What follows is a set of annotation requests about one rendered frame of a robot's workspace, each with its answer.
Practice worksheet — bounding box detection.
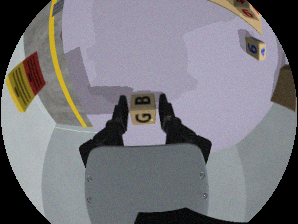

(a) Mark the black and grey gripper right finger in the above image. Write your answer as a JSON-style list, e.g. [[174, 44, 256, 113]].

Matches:
[[158, 94, 212, 164]]

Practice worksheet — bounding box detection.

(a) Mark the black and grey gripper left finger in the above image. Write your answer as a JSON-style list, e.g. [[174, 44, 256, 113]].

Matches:
[[79, 95, 129, 168]]

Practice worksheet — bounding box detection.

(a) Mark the tan flat mat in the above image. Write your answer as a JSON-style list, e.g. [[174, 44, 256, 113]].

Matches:
[[207, 0, 262, 35]]

